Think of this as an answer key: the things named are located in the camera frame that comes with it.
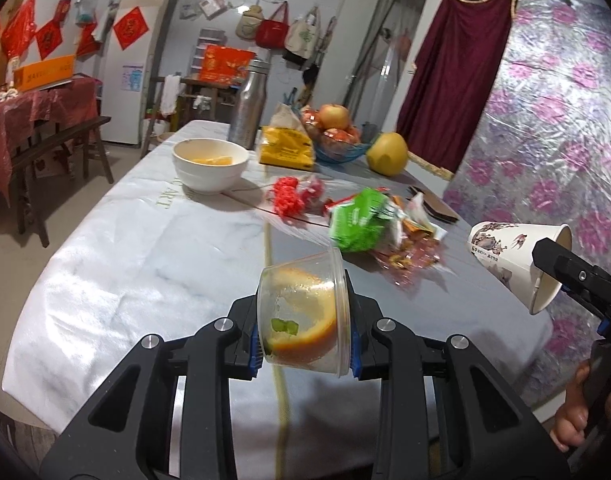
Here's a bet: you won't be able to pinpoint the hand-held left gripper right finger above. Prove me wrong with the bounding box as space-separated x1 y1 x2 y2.
343 276 571 480

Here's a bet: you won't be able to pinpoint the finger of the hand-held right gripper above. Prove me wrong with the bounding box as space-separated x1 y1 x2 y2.
531 238 611 322

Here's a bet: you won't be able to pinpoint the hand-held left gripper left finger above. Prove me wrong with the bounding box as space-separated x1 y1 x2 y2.
39 294 266 480

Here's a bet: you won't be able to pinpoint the printed paper cup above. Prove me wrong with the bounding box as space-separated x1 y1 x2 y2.
467 221 572 316

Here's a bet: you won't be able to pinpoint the clear plastic container with orange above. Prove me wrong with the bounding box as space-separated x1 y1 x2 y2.
256 246 352 378

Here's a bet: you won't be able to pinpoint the green snack wrapper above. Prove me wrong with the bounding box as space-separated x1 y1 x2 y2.
329 187 401 253

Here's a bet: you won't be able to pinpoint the red foam fruit net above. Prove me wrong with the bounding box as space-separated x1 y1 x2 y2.
265 176 306 220

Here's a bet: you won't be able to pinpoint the person's right hand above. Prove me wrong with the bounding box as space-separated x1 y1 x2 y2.
549 360 593 453

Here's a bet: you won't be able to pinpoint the clear red candy wrapper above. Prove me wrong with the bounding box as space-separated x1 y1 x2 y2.
373 237 443 287

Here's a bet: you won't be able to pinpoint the floral plastic sheet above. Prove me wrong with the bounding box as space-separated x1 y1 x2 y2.
443 0 611 411

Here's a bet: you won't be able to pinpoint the dark cardboard pieces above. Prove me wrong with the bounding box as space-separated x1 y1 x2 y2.
408 186 460 223

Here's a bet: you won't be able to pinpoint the orange white snack wrapper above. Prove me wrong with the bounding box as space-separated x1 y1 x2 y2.
390 195 449 246

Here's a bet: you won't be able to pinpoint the clear pink wrapper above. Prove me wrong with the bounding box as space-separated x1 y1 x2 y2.
300 177 329 211

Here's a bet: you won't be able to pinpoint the white ceramic bowl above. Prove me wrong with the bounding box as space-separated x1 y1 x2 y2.
172 138 250 196

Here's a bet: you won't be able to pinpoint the blue glass fruit bowl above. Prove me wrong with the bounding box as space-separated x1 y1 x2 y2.
305 130 373 165

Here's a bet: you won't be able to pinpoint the yellow pomelo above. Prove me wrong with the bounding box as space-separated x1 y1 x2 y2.
366 132 409 177

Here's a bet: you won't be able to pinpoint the beige paper packet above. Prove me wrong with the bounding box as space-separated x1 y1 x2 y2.
270 102 306 131

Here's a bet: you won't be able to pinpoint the red yellow apple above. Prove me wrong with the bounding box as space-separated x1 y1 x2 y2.
318 103 350 131

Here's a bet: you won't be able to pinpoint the stainless steel bottle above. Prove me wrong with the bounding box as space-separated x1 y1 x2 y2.
227 58 270 150

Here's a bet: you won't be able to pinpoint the white refrigerator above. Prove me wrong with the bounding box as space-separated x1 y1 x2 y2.
99 0 182 147

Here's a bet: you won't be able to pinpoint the red gift box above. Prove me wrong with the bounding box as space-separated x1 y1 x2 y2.
199 44 256 86

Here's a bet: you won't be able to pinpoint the dark wooden bench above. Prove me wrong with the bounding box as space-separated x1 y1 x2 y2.
8 116 115 248

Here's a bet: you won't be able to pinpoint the clear plastic drawer unit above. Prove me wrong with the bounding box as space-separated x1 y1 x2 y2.
189 27 228 78

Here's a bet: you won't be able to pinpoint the red tote bag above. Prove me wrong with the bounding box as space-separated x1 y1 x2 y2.
255 1 289 51

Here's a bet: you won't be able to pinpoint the white printed tote bag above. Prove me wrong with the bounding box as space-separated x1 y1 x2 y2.
284 7 320 58

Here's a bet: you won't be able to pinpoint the red cloth covered table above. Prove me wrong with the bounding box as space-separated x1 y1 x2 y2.
0 77 100 201

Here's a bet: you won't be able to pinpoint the beige cloth bag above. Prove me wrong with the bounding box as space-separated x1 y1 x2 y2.
235 5 263 41

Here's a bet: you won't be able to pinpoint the red diamond paper decoration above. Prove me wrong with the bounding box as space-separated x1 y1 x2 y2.
112 6 152 51

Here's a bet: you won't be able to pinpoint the orange long carton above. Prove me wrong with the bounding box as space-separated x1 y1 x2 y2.
12 55 76 92

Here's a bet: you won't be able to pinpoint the red paper wall hanging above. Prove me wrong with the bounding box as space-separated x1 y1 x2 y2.
0 0 38 58

